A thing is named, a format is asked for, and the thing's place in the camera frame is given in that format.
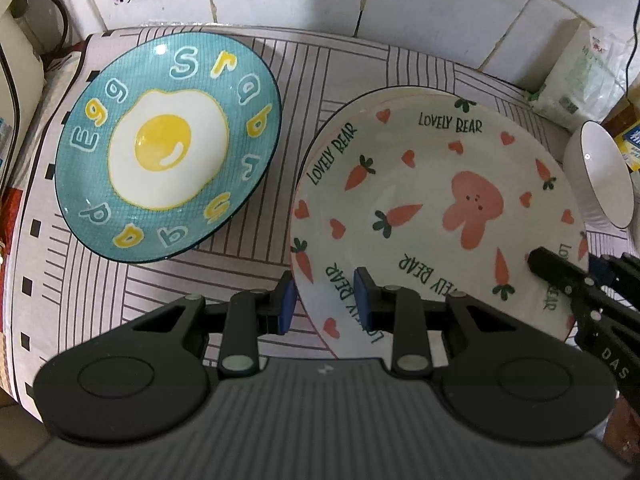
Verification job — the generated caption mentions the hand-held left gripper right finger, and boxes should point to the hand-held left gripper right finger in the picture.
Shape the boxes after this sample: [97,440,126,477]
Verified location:
[353,266,531,378]

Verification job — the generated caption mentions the black power cable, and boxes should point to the black power cable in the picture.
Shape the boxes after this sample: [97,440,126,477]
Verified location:
[24,0,72,57]

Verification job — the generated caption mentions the white carrot bunny plate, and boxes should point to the white carrot bunny plate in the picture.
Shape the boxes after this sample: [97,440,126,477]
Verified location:
[289,86,591,361]

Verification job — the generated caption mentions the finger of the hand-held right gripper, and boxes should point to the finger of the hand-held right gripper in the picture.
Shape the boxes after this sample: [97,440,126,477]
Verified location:
[588,254,640,311]
[527,246,597,314]

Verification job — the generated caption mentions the white bowl black rim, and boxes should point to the white bowl black rim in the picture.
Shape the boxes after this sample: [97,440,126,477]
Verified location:
[564,121,632,228]

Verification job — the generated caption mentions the white plastic bag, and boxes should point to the white plastic bag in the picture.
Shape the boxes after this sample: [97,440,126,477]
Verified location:
[525,17,628,131]

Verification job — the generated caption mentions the striped tablecloth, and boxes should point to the striped tablecloth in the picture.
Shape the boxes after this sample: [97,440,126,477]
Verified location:
[0,25,640,411]

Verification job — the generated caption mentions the teal fried egg plate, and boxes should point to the teal fried egg plate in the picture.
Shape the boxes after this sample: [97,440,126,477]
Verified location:
[54,30,282,263]

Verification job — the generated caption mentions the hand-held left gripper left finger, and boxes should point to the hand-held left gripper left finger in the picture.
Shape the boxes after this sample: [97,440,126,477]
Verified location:
[117,271,298,378]

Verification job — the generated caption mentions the white kitchen appliance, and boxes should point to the white kitchen appliance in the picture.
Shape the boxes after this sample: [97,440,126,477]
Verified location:
[0,0,47,186]

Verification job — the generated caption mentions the thin black cable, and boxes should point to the thin black cable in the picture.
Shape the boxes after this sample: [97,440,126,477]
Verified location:
[624,25,640,92]

